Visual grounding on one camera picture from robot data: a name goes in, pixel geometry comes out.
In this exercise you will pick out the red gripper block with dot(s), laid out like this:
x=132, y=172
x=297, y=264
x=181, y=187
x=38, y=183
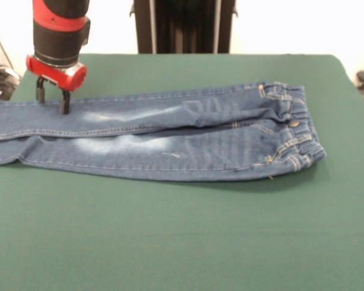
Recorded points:
x=63, y=75

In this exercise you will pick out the blue denim jeans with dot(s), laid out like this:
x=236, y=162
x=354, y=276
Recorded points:
x=170, y=145

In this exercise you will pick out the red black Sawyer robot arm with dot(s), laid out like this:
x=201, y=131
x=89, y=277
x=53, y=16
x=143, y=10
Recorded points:
x=59, y=33

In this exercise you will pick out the dark green table cloth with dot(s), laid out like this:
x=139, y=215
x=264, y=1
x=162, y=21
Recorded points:
x=182, y=227

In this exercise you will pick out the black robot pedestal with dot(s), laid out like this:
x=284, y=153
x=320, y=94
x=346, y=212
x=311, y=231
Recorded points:
x=145, y=30

